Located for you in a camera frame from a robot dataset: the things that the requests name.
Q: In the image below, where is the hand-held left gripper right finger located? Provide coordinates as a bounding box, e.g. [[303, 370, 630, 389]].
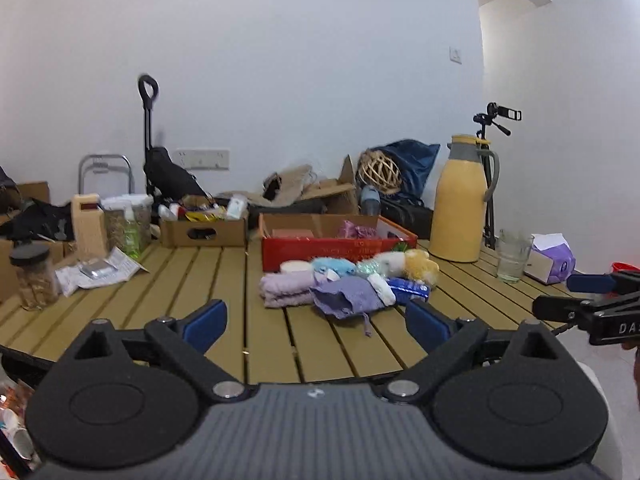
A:
[[384, 300, 563, 404]]

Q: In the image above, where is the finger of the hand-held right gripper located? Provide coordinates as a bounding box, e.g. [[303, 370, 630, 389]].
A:
[[532, 296, 596, 325], [566, 273, 621, 294]]

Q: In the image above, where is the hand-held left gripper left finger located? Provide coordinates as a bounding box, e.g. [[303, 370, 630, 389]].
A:
[[74, 299, 247, 403]]

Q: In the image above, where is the white sock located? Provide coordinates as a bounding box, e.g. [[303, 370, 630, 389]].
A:
[[368, 273, 397, 307]]

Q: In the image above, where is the white and yellow plush toy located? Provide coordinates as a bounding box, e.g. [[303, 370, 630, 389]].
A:
[[372, 248, 441, 287]]

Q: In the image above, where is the purple cloth pouch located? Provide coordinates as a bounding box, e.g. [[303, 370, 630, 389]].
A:
[[310, 276, 387, 339]]

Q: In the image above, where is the lavender towel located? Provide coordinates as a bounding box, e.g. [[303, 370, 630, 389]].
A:
[[259, 272, 317, 309]]

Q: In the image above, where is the red cardboard box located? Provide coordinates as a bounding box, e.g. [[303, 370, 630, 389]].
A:
[[258, 213, 419, 273]]

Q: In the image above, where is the person's right hand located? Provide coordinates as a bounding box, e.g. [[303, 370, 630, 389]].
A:
[[621, 340, 640, 407]]

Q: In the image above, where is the blue packet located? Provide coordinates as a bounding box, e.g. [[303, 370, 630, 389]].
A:
[[387, 277, 432, 302]]

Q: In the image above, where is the purple tissue pack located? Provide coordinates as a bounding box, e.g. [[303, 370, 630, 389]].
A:
[[523, 233, 577, 286]]

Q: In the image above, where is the clear glass cup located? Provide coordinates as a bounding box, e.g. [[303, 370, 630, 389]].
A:
[[496, 229, 535, 284]]

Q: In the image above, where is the brown cardboard box of bottles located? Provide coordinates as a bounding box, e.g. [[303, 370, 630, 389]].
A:
[[158, 204, 250, 249]]

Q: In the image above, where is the printed paper leaflet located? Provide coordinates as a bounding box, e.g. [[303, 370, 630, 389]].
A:
[[54, 247, 150, 297]]

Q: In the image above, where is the light blue plush toy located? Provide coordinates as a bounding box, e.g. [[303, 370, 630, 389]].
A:
[[312, 257, 359, 279]]

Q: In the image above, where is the green soap bottle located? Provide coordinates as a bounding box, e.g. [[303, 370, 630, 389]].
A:
[[122, 204, 143, 259]]

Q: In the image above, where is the pink purple ruffled cloth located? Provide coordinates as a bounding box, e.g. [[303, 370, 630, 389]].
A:
[[337, 219, 377, 240]]

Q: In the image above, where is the yellow thermos jug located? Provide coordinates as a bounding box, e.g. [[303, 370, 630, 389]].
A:
[[428, 133, 501, 264]]

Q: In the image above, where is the silver packet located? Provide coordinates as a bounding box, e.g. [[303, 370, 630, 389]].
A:
[[79, 258, 119, 279]]

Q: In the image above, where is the grey water bottle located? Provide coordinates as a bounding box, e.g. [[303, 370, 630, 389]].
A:
[[359, 184, 382, 217]]

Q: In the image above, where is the clear plastic container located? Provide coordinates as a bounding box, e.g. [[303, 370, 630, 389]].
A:
[[101, 193, 154, 257]]

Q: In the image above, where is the beige carton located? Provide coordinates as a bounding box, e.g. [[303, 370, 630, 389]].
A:
[[71, 193, 109, 261]]

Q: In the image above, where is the open brown cardboard box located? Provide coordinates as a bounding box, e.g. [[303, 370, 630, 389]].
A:
[[299, 154, 359, 216]]

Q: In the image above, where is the dark blue bag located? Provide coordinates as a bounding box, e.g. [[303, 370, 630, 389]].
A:
[[369, 139, 441, 207]]

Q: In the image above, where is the black folding trolley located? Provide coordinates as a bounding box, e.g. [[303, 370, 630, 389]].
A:
[[138, 74, 213, 202]]

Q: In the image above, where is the wicker ball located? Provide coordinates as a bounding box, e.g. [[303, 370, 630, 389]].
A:
[[358, 149, 402, 194]]

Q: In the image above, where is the beige cloth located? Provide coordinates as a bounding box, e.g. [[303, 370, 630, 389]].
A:
[[263, 164, 322, 206]]

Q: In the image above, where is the glass jar with black lid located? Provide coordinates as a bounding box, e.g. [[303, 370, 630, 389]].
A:
[[9, 241, 59, 311]]

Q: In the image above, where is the black cloth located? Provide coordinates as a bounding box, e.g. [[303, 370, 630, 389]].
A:
[[0, 199, 76, 242]]

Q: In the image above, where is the plain cardboard box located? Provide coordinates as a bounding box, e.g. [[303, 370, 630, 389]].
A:
[[0, 182, 68, 303]]

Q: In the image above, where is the white wall outlet strip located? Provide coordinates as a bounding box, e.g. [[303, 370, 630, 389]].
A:
[[174, 148, 231, 170]]

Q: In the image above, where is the black camera tripod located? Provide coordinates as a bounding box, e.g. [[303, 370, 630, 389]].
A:
[[472, 102, 524, 252]]

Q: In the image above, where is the metal folding frame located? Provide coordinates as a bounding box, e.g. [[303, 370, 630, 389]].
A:
[[78, 153, 135, 196]]

